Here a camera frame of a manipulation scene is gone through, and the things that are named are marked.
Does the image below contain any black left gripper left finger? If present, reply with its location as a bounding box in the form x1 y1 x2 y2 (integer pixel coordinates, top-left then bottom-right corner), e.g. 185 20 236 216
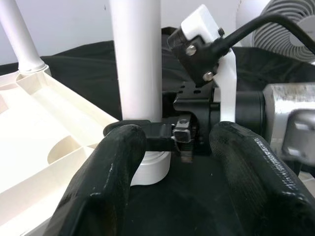
49 124 147 236

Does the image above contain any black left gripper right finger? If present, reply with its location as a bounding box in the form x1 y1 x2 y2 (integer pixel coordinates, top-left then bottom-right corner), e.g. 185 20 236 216
209 121 315 236

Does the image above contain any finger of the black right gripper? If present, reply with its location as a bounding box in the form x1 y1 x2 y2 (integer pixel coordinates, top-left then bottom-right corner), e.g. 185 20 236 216
103 119 177 153

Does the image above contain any white plastic table leg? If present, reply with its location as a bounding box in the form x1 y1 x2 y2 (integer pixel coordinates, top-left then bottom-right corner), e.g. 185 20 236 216
108 0 172 186
0 0 49 74

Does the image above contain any white plastic table top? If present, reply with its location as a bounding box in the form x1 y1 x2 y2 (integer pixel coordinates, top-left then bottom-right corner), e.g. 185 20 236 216
0 62 121 236

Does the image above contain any black table cloth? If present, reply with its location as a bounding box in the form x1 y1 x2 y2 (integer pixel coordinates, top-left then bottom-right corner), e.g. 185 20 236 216
39 27 315 236

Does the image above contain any white electric fan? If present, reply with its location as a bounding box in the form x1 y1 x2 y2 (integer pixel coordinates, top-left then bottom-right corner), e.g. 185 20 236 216
251 0 315 66

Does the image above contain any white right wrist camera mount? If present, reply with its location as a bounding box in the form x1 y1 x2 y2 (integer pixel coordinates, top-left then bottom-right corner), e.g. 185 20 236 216
167 3 238 123

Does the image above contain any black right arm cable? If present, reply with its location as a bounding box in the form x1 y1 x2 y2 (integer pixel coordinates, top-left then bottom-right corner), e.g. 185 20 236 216
211 13 315 66

